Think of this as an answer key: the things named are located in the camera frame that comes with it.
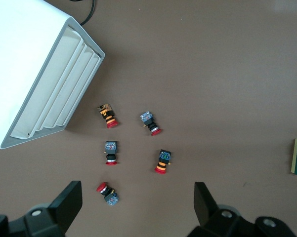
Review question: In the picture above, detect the black cable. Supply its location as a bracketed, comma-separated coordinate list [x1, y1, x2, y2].
[80, 0, 97, 26]

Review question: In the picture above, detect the red button orange contact block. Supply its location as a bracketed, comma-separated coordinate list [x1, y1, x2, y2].
[97, 103, 120, 129]

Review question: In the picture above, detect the red orange-striped button dark block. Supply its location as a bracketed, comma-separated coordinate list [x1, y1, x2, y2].
[154, 149, 173, 174]

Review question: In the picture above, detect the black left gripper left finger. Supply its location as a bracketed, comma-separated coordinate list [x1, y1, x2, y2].
[0, 181, 83, 237]

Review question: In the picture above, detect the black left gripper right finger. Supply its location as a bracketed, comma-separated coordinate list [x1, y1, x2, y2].
[187, 182, 296, 237]

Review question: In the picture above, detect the brown table cover mat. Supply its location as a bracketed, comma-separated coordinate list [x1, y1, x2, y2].
[0, 0, 297, 237]

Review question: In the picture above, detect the white slotted storage bin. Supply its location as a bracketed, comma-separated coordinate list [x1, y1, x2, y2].
[0, 0, 106, 150]

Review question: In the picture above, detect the red button with grey block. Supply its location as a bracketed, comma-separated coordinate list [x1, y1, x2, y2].
[96, 182, 120, 206]
[140, 111, 163, 137]
[103, 140, 120, 166]

